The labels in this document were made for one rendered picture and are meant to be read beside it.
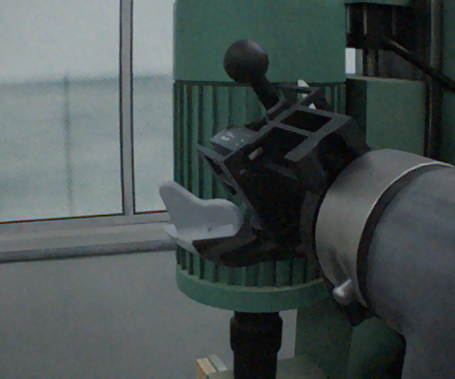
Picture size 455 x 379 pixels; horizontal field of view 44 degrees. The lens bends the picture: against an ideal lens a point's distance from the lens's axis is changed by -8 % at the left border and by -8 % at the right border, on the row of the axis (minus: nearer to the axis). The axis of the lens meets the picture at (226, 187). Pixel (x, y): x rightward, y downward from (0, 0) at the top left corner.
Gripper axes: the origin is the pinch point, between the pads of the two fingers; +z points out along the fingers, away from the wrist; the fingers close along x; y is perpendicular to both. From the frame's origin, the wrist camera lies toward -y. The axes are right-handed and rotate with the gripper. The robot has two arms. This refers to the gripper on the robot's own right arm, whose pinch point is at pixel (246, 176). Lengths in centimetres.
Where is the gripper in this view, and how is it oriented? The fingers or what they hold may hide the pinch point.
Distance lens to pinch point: 48.3
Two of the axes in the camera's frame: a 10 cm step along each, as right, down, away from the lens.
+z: -3.4, -2.1, 9.2
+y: -5.2, -7.7, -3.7
